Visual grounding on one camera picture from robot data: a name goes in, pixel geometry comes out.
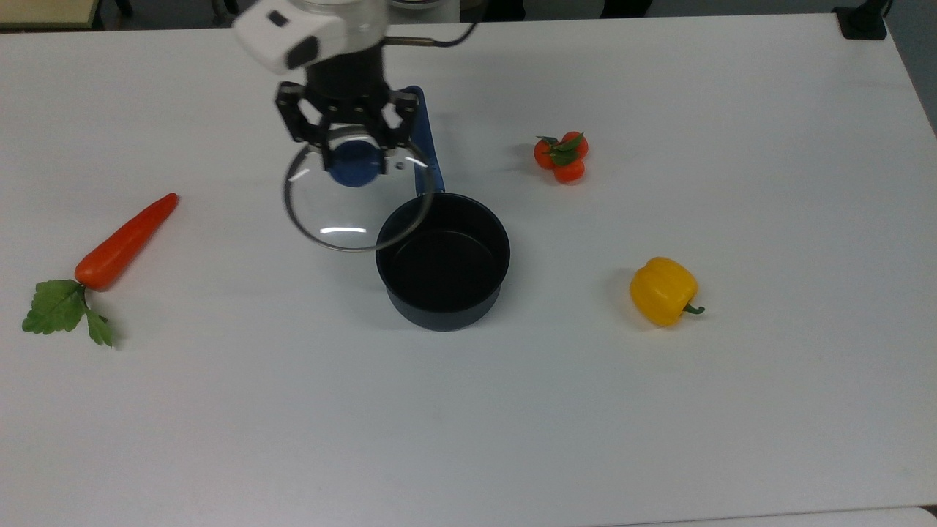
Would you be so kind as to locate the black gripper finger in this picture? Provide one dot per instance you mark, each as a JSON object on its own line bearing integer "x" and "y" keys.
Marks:
{"x": 296, "y": 113}
{"x": 401, "y": 121}

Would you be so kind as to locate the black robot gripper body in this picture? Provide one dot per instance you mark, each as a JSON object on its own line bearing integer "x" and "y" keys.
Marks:
{"x": 348, "y": 80}

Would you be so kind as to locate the glass lid with blue knob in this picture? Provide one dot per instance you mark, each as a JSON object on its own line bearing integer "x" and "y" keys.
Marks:
{"x": 355, "y": 172}

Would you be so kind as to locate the orange toy fruit cluster leaves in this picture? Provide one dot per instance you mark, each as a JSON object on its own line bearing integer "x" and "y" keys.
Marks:
{"x": 564, "y": 157}

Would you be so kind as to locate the orange toy carrot green leaves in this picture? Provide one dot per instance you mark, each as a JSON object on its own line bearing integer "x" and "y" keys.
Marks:
{"x": 121, "y": 245}

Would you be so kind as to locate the wooden cabinet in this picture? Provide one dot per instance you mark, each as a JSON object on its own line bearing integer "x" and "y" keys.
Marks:
{"x": 44, "y": 11}

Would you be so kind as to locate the yellow toy bell pepper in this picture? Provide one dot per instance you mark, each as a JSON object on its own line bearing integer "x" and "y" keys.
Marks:
{"x": 662, "y": 291}

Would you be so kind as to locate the black table clamp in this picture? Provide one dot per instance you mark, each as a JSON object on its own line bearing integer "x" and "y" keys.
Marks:
{"x": 862, "y": 20}

